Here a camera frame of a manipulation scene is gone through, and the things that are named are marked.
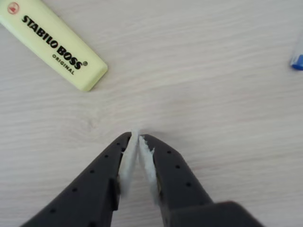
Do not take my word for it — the blue capped ballpoint pen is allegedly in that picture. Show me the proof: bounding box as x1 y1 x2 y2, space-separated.
289 32 303 71

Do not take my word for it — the yellow Stabilo Boss highlighter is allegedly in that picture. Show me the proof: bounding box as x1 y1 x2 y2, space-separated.
0 0 108 92

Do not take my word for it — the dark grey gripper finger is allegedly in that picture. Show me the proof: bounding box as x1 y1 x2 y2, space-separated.
20 129 141 227
138 134 265 227

